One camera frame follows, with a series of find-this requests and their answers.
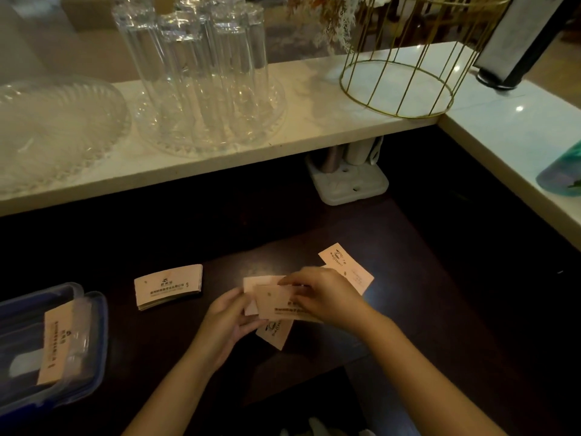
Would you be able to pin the stack of pink cards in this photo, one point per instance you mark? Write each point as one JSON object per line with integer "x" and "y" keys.
{"x": 167, "y": 286}

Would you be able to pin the white shoe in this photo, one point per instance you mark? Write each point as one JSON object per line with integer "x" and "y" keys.
{"x": 365, "y": 433}

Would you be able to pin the person's right hand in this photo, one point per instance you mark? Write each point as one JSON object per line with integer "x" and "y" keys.
{"x": 336, "y": 299}

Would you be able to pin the person's right fingers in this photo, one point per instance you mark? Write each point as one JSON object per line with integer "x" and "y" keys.
{"x": 299, "y": 281}

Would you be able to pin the person's left hand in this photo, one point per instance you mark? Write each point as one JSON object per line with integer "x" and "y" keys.
{"x": 222, "y": 329}

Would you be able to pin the person's left forearm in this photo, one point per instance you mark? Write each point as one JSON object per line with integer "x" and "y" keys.
{"x": 174, "y": 395}

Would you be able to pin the clear round glass tray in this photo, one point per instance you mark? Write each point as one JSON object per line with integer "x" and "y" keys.
{"x": 272, "y": 117}

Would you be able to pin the teal bottle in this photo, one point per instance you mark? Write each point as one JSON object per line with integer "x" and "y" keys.
{"x": 560, "y": 172}

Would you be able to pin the clear blue-rimmed plastic container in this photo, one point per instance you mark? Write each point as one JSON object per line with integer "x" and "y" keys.
{"x": 86, "y": 345}

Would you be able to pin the dried flower bunch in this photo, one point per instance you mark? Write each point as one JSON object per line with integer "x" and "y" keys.
{"x": 329, "y": 18}

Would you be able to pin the white plug adapter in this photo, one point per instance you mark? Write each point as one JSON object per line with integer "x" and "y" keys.
{"x": 361, "y": 152}

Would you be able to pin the clear ribbed glass dish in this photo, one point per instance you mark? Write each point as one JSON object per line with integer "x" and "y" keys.
{"x": 54, "y": 131}

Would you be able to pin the grey plug adapter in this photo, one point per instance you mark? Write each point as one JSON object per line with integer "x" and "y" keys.
{"x": 330, "y": 158}

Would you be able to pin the group of clear drinking glasses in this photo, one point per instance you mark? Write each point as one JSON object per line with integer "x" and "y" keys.
{"x": 195, "y": 63}

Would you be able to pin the person's right forearm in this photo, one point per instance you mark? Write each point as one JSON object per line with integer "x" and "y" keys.
{"x": 422, "y": 381}

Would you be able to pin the black table sign stand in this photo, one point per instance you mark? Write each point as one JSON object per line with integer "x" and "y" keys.
{"x": 517, "y": 36}

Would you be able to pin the person's left thumb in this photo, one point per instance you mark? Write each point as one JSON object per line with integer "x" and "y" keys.
{"x": 231, "y": 298}

